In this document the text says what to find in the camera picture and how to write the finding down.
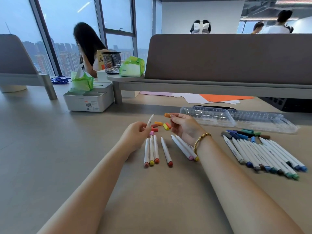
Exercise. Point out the orange paper sheet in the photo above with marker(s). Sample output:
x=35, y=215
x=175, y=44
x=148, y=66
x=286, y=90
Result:
x=224, y=97

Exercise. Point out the white desk organizer box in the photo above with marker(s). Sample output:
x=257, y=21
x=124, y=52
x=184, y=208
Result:
x=87, y=103

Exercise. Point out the person's left hand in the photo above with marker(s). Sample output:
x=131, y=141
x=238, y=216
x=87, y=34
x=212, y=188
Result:
x=135, y=137

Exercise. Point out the black mesh pen holder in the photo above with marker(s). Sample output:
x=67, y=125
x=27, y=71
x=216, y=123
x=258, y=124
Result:
x=111, y=63

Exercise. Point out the lilac paper sheet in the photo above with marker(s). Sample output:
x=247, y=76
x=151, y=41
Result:
x=153, y=93

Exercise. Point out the grey desk riser shelf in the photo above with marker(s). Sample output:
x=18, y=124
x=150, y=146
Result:
x=195, y=88
x=24, y=79

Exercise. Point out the crumpled green tissue pack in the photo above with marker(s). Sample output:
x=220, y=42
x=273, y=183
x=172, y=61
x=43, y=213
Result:
x=81, y=82

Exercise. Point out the papers with orange sheet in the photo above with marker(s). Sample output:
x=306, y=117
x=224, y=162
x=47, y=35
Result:
x=190, y=97

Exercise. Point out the black smartphone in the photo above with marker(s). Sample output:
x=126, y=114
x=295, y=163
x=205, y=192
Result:
x=214, y=107

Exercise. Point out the clear plastic marker case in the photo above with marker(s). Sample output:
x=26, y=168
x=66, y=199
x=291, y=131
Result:
x=263, y=120

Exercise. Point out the person's right hand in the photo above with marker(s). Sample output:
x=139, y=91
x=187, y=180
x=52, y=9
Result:
x=187, y=127

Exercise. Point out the small white box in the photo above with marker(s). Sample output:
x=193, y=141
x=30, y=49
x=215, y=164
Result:
x=102, y=76

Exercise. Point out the linear ceiling light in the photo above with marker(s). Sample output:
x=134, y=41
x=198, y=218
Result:
x=292, y=2
x=248, y=19

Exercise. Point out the orange-ended white marker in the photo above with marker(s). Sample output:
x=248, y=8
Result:
x=150, y=120

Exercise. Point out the yellow carton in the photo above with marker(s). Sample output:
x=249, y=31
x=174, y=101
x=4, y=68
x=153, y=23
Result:
x=100, y=59

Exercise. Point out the group of cool-coloured white markers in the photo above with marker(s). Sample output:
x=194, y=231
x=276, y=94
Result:
x=260, y=155

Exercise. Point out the group of warm-coloured white markers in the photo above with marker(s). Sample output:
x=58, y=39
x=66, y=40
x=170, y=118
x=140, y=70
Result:
x=166, y=151

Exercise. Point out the person's left forearm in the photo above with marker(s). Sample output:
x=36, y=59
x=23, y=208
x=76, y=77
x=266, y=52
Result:
x=85, y=194

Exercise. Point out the group of warm-coloured marker caps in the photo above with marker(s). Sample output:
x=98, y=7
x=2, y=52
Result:
x=166, y=126

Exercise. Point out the person's right forearm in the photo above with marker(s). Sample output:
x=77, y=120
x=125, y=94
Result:
x=243, y=194

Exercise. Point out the white cylindrical container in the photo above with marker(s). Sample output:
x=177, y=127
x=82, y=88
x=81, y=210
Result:
x=12, y=88

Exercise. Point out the dark window frame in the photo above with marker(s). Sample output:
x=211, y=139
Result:
x=119, y=32

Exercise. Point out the orange marker cap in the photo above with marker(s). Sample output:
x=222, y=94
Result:
x=167, y=115

